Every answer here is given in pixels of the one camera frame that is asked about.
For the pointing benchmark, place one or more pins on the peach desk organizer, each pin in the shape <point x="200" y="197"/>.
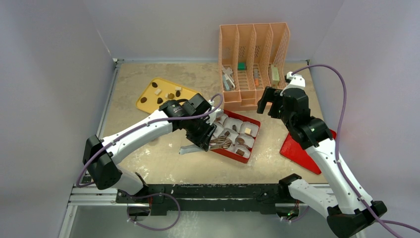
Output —
<point x="259" y="45"/>

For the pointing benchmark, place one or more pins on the beige box in organizer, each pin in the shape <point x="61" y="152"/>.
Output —
<point x="274" y="75"/>

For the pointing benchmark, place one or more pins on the stapler in organizer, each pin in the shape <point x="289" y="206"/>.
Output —
<point x="227" y="74"/>

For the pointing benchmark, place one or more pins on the ridged milk chocolate bar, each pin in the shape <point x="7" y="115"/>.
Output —
<point x="240" y="152"/>

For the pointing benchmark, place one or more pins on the metal tongs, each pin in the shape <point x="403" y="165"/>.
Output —
<point x="221" y="142"/>

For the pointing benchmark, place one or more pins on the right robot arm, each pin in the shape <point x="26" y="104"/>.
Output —
<point x="350" y="209"/>

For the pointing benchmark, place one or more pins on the red chocolate box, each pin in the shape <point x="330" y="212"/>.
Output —
<point x="239" y="132"/>

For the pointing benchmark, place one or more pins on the orange marker in organizer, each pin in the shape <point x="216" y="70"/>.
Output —
<point x="256" y="77"/>

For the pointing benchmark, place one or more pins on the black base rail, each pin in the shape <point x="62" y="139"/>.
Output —
<point x="264" y="198"/>

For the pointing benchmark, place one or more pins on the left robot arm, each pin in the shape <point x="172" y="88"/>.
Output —
<point x="101" y="156"/>

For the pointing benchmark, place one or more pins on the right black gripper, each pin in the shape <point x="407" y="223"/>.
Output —
<point x="274" y="100"/>

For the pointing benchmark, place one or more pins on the green block in organizer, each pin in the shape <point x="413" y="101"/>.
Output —
<point x="241" y="66"/>

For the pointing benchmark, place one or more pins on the red box lid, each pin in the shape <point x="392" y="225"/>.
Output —
<point x="300" y="152"/>

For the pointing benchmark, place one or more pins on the yellow tray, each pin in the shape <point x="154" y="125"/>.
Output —
<point x="152" y="98"/>

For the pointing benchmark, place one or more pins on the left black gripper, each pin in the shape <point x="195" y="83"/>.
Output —
<point x="203" y="141"/>

